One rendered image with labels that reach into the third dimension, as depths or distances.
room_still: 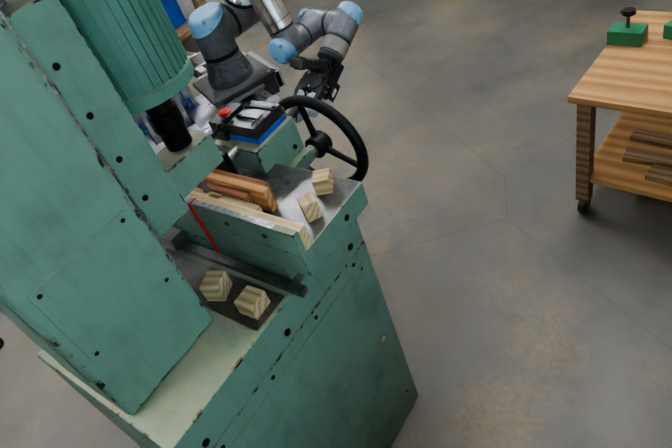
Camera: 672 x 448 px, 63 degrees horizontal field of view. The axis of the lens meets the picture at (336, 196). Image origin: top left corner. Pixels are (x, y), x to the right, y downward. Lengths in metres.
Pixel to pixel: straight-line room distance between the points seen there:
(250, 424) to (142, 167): 0.52
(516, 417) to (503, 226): 0.75
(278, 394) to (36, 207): 0.59
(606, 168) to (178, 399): 1.63
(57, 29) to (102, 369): 0.52
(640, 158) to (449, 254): 0.74
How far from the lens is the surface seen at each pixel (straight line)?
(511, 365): 1.83
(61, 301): 0.90
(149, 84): 0.94
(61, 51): 0.88
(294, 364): 1.16
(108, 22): 0.91
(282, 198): 1.12
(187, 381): 1.06
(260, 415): 1.14
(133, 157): 0.95
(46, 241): 0.86
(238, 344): 1.05
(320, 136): 1.37
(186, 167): 1.06
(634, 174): 2.13
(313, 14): 1.62
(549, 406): 1.77
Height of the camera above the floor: 1.58
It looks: 39 degrees down
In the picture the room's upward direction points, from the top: 20 degrees counter-clockwise
